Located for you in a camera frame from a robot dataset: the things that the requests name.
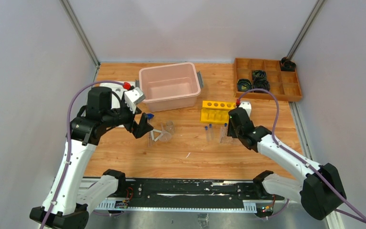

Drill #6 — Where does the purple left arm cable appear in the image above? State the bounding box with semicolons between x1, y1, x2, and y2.
39;80;132;229

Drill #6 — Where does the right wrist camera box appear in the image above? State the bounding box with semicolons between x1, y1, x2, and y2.
239;101;252;117

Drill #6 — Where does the aluminium frame post left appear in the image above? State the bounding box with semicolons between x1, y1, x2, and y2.
59;0;101;70

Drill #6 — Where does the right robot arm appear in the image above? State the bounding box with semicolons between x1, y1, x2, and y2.
227;107;346;220

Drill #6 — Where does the black coiled strap top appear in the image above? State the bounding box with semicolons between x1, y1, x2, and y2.
252;70;268;81

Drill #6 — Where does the aluminium frame post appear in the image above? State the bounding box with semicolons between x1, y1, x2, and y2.
286;0;327;60
59;0;101;70

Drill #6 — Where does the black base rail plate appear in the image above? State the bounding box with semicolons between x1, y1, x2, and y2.
110;178;284;211

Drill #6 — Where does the clear test tube blue cap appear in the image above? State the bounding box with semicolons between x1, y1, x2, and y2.
220;123;228;143

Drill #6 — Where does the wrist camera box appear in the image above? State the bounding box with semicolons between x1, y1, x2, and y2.
239;101;252;117
124;87;146;114

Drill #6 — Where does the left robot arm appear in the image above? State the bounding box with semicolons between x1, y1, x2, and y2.
29;84;153;229

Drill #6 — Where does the pink plastic storage bin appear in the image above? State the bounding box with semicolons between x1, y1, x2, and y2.
139;62;204;113

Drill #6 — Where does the aluminium frame post right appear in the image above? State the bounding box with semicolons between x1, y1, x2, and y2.
286;0;327;60

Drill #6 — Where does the black coiled strap bottom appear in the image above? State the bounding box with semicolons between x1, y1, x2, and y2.
253;79;271;94

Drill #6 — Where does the blue capped test tube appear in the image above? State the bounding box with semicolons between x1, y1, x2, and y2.
208;124;214;141
204;126;211;142

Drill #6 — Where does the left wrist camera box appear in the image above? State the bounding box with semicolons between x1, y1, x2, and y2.
124;87;146;114

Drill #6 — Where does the white clay triangle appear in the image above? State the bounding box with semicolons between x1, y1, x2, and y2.
150;129;163;142

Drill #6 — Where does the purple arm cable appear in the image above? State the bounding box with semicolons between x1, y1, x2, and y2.
235;88;366;227
39;80;132;229

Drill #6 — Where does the small glass beaker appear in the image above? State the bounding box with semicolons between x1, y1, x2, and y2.
165;121;175;135

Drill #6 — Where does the black coiled strap left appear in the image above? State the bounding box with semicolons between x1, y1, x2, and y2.
237;78;254;93

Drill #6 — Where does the clear glass funnel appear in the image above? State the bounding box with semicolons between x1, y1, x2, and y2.
159;123;172;142

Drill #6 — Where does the black coiled strap outside tray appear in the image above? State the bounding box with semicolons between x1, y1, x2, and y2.
279;57;297;72

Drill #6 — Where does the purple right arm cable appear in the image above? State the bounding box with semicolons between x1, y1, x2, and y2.
235;88;366;227

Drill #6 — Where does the black coiled strap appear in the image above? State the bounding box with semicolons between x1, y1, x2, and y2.
252;70;268;81
253;79;271;94
237;78;254;93

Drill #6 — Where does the yellow test tube rack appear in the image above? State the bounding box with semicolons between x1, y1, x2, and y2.
200;100;236;125

